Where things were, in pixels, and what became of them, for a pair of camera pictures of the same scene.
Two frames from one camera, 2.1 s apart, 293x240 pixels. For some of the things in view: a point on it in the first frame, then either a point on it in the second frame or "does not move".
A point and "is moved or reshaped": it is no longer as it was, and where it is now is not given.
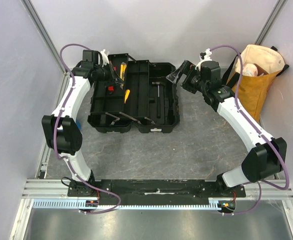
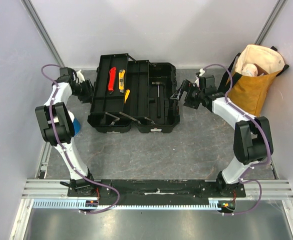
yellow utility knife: x=123 y=68 is moved or reshaped
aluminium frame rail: x=33 y=189 does not move
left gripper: x=109 y=67 -> x=89 y=92
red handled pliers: x=111 y=88 does not move
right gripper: x=185 y=77 -> x=187 y=92
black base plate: x=159 y=192 does not move
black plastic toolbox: x=147 y=99 does not move
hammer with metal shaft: x=159 y=98 does not move
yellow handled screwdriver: x=126 y=94 does not move
